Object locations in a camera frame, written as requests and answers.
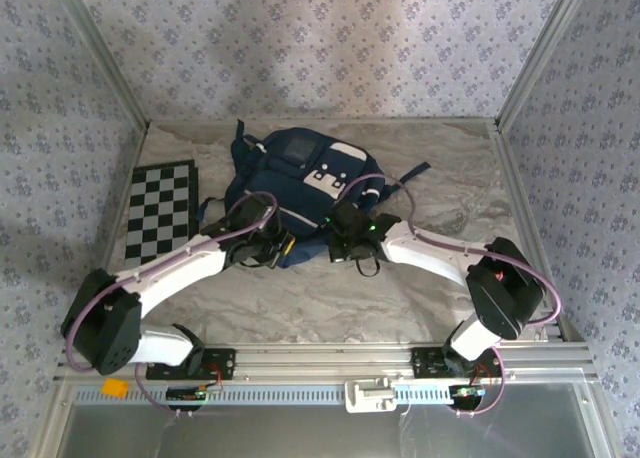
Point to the white plastic bracket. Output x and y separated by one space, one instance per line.
370 395

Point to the grey metal panel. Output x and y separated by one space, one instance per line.
320 433

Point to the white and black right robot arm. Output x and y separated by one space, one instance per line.
425 253

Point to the aluminium side rail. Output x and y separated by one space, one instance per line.
517 188
125 198

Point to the black and grey checkerboard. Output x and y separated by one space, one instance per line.
155 203

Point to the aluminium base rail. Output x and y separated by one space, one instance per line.
320 360

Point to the navy blue backpack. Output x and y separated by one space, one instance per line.
300 178

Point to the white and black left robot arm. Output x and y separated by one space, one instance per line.
170 273

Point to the orange plastic clip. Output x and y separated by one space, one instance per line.
115 387

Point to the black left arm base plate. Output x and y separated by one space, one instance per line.
220 363

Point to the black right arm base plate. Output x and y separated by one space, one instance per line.
425 363

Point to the aluminium frame post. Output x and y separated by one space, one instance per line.
100 58
545 53

